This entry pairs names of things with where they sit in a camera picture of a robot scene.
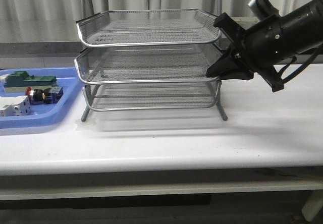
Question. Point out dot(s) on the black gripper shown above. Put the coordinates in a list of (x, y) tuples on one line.
[(251, 51)]

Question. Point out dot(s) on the red emergency stop button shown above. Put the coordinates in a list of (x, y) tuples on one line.
[(49, 95)]

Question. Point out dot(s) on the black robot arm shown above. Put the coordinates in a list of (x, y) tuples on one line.
[(298, 31)]

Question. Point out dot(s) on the clear tape patch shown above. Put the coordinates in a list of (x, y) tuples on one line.
[(89, 124)]

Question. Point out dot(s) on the white table leg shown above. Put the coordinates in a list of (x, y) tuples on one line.
[(313, 205)]

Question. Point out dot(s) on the blue plastic tray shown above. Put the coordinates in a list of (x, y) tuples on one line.
[(47, 114)]

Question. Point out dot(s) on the dark grey counter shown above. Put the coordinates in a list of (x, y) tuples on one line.
[(39, 44)]

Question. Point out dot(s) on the green electrical module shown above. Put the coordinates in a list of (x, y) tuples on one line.
[(18, 81)]

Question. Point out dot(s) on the white circuit breaker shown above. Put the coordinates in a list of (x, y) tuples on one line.
[(15, 106)]

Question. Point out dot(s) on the silver metal rack frame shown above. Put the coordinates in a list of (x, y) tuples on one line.
[(86, 89)]

